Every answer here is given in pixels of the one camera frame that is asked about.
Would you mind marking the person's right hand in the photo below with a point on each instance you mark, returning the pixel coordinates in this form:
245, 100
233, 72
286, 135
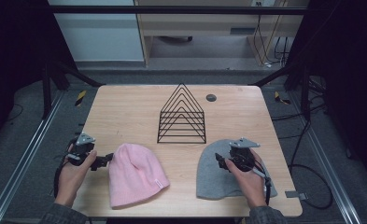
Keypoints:
252, 189

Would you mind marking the grey round table grommet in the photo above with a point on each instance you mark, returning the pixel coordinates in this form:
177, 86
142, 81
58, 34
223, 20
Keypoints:
211, 97

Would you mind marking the grey metal bracket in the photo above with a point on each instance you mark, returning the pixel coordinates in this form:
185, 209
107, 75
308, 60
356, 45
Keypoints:
296, 195

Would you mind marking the yellow and black tape strip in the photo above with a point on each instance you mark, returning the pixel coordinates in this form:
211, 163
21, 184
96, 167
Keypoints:
81, 98
279, 98

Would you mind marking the person's left hand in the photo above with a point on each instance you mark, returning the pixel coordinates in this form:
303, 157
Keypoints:
70, 180

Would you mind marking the white cabinet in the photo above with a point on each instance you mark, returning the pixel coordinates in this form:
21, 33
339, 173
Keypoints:
100, 37

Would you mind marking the black metal stand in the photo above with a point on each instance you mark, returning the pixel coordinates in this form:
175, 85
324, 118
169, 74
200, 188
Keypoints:
46, 93
305, 93

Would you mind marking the grey knit beanie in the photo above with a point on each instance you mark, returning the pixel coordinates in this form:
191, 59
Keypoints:
212, 180

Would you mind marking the black metal crossbar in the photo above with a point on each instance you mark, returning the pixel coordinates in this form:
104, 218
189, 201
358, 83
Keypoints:
172, 10

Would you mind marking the pink knit beanie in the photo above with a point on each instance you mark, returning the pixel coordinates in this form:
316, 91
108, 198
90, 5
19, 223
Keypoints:
134, 177

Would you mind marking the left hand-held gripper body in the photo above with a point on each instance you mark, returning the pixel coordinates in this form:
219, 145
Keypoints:
84, 140

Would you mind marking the aluminium floor rail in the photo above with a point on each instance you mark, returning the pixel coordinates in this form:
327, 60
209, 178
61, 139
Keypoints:
327, 161
22, 161

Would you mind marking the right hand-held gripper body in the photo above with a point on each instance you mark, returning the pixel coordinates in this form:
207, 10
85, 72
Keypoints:
242, 157

